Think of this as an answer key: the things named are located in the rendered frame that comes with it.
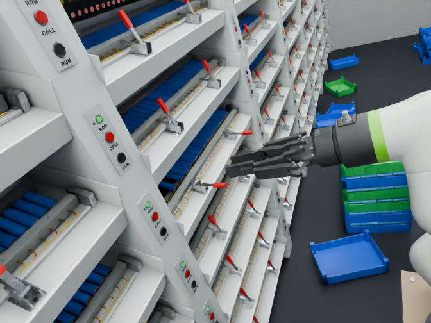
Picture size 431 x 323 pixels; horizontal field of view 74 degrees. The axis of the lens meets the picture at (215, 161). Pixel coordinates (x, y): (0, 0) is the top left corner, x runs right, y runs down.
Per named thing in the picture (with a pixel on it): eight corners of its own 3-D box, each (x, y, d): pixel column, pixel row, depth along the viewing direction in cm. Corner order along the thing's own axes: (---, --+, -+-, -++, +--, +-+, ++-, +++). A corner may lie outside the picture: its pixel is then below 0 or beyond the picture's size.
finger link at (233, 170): (258, 170, 62) (258, 172, 62) (231, 175, 66) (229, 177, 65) (253, 159, 61) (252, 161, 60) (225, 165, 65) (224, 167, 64)
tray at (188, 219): (251, 124, 114) (253, 103, 108) (185, 248, 70) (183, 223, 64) (204, 115, 120) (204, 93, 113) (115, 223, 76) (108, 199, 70)
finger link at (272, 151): (303, 141, 56) (306, 137, 57) (255, 147, 64) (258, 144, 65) (310, 157, 58) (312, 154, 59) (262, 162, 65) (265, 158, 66)
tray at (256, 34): (277, 29, 155) (281, 0, 147) (245, 70, 111) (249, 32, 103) (241, 25, 161) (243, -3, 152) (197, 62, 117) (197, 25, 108)
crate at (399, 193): (401, 170, 151) (401, 158, 147) (413, 197, 135) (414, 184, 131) (338, 177, 161) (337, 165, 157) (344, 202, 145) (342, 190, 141)
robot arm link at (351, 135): (381, 177, 49) (378, 147, 56) (366, 119, 45) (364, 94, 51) (344, 182, 53) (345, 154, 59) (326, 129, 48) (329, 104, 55)
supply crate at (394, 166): (401, 145, 143) (402, 131, 139) (415, 170, 127) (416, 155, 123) (337, 153, 153) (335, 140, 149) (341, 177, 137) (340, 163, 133)
